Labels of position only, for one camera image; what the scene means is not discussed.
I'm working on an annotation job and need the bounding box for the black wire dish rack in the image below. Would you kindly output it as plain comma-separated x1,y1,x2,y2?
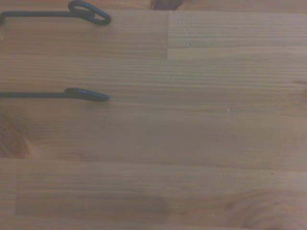
0,0,112,103

